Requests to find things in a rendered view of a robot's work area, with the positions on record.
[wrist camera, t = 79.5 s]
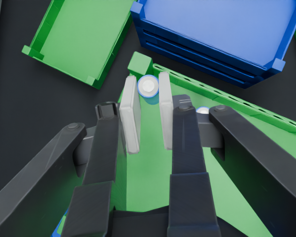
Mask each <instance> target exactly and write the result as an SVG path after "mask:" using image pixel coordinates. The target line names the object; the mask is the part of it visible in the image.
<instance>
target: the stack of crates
mask: <svg viewBox="0 0 296 237"><path fill-rule="evenodd" d="M130 12H131V15H132V19H133V22H134V25H135V28H136V31H137V34H138V37H139V40H140V44H141V47H144V48H146V49H149V50H151V51H153V52H156V53H158V54H161V55H163V56H166V57H168V58H170V59H172V60H175V61H177V62H180V63H182V64H185V65H187V66H190V67H192V68H194V69H197V70H199V71H202V72H204V73H207V74H209V75H211V76H214V77H216V78H218V79H221V80H223V81H226V82H228V83H231V84H233V85H236V86H238V87H241V88H243V89H246V88H249V87H250V86H252V85H255V84H257V83H259V82H261V81H263V80H265V79H267V78H269V77H271V76H273V75H275V74H277V73H279V72H281V71H282V70H283V67H284V65H285V63H286V62H285V61H283V58H284V55H285V53H286V51H287V48H288V46H289V44H290V42H291V39H292V37H293V35H294V32H295V30H296V0H138V1H137V2H135V1H134V2H133V4H132V6H131V9H130Z"/></svg>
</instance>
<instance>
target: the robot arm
mask: <svg viewBox="0 0 296 237"><path fill-rule="evenodd" d="M159 107H160V115H161V122H162V130H163V138H164V149H167V150H172V172H171V175H170V191H169V205H167V206H163V207H160V208H157V209H153V210H150V211H146V212H132V211H126V187H127V153H129V155H131V154H138V152H139V151H140V120H141V107H140V99H139V93H138V89H137V79H136V77H135V76H128V77H127V78H126V82H125V87H124V91H123V95H122V100H121V102H120V103H117V102H112V101H110V102H103V103H100V104H98V105H96V106H95V110H96V115H97V119H98V121H97V125H96V126H94V127H91V128H87V129H86V127H85V124H84V123H71V124H69V125H67V126H65V127H64V128H63V129H62V130H61V131H60V132H59V133H58V134H57V135H56V136H55V137H54V138H53V139H52V140H51V141H50V142H49V143H48V144H47V145H46V146H45V147H44V148H43V149H42V150H41V151H40V152H39V153H38V154H37V155H36V156H35V157H34V158H33V159H32V160H31V161H30V162H29V163H28V164H27V165H26V166H25V167H24V168H23V169H22V170H21V171H20V172H19V173H18V174H17V175H16V176H15V177H14V178H13V179H12V180H11V181H10V182H9V183H8V184H7V185H6V186H5V187H4V188H3V189H2V190H1V191H0V237H51V235H52V233H53V232H54V230H55V229H56V227H57V225H58V224H59V222H60V220H61V219H62V217H63V216H64V214H65V212H66V211H67V209H68V211H67V215H66V218H65V222H64V225H63V229H62V233H61V236H60V237H249V236H247V235H245V234H244V233H242V232H241V231H239V230H238V229H237V228H235V227H234V226H232V225H231V224H229V223H228V222H226V221H225V220H223V219H221V218H220V217H218V216H217V215H216V210H215V205H214V200H213V194H212V189H211V184H210V177H209V173H208V172H207V170H206V165H205V159H204V154H203V147H207V148H210V150H211V153H212V155H213V156H214V157H215V159H216V160H217V161H218V163H219V164H220V165H221V167H222V168H223V169H224V171H225V172H226V174H227V175H228V176H229V178H230V179H231V180H232V182H233V183H234V184H235V186H236V187H237V189H238V190H239V191H240V193H241V194H242V195H243V197H244V198H245V199H246V201H247V202H248V203H249V205H250V206H251V208H252V209H253V210H254V212H255V213H256V214H257V216H258V217H259V218H260V220H261V221H262V223H263V224H264V225H265V226H266V228H267V229H268V230H269V232H270V233H271V235H272V236H273V237H296V158H294V157H293V156H292V155H291V154H289V153H288V152H287V151H286V150H284V149H283V148H282V147H281V146H280V145H278V144H277V143H276V142H275V141H273V140H272V139H271V138H270V137H268V136H267V135H266V134H264V133H263V132H262V131H261V130H259V129H258V128H257V127H256V126H254V125H253V124H252V123H250V122H249V121H248V120H247V119H245V118H244V117H243V116H242V115H241V114H239V113H238V112H237V111H236V110H234V109H233V108H232V107H230V106H226V105H218V106H213V107H211V108H209V113H208V114H205V113H198V112H196V108H195V107H194V106H193V105H192V102H191V99H190V96H188V95H187V94H183V95H171V86H170V79H169V73H167V72H166V71H164V72H160V74H159ZM125 148H126V149H125ZM126 151H127V152H126Z"/></svg>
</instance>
